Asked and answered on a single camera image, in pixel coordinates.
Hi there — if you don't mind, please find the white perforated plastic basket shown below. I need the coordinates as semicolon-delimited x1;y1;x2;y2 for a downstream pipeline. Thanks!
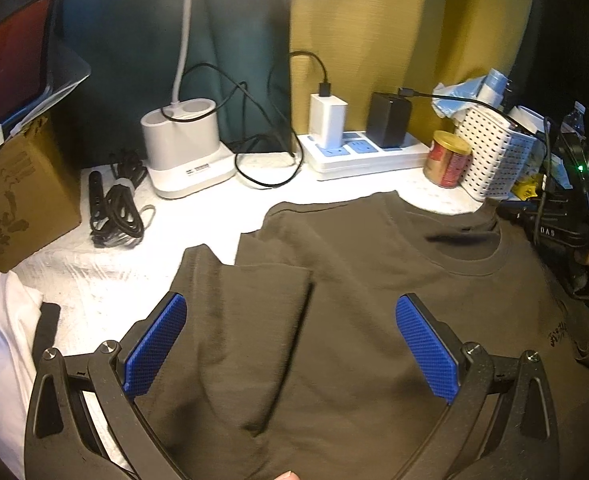
455;105;537;202

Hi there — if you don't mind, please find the coiled black cable bundle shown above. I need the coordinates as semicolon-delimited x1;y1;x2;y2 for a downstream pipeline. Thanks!
87;148;157;250

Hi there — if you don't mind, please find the dark teal curtain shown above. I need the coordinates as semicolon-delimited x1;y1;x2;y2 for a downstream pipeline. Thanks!
59;0;290;166

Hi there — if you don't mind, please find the white charger adapter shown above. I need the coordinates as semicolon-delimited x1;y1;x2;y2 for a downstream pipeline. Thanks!
309;93;348;150

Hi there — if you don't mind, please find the white desk lamp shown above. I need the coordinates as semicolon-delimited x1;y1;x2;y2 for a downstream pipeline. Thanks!
139;0;238;201

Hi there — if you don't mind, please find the red gold tin can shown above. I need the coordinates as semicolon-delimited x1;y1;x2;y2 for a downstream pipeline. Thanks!
424;130;473;188

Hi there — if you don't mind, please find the black charger adapter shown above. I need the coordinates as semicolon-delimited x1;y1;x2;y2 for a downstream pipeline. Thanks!
365;92;412;148

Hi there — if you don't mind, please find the brown printed t-shirt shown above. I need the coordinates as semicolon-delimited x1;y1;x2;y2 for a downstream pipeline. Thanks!
137;192;589;479

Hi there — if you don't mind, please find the white garment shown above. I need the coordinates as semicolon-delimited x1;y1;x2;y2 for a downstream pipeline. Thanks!
0;271;47;479

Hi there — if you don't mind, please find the yellow curtain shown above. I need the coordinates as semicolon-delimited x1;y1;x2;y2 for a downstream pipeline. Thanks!
290;0;532;130

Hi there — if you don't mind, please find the white power strip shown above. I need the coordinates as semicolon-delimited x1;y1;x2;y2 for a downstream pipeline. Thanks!
298;131;429;181

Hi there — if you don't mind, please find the black usb cable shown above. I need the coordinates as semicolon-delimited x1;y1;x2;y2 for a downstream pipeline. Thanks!
397;86;556;256

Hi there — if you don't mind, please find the black strap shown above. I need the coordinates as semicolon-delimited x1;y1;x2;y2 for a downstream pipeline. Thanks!
31;301;62;369

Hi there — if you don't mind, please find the white knit bedspread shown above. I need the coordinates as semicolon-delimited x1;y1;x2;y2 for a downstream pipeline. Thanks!
14;167;480;354

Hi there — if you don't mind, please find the cardboard box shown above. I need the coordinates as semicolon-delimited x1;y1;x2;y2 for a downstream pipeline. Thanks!
0;113;82;272

